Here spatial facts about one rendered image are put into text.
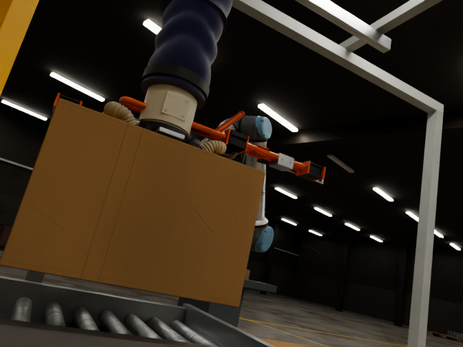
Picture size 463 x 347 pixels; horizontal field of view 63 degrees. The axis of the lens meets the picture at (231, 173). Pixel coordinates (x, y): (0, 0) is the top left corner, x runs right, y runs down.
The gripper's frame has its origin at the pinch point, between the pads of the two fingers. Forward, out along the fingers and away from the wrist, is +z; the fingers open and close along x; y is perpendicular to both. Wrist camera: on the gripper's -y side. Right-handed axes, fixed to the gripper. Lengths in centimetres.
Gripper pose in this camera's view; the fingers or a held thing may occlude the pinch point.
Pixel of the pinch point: (238, 144)
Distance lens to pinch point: 135.7
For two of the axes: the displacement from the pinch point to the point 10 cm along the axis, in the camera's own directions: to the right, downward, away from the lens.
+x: 2.1, -9.5, 2.5
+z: 4.5, -1.3, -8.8
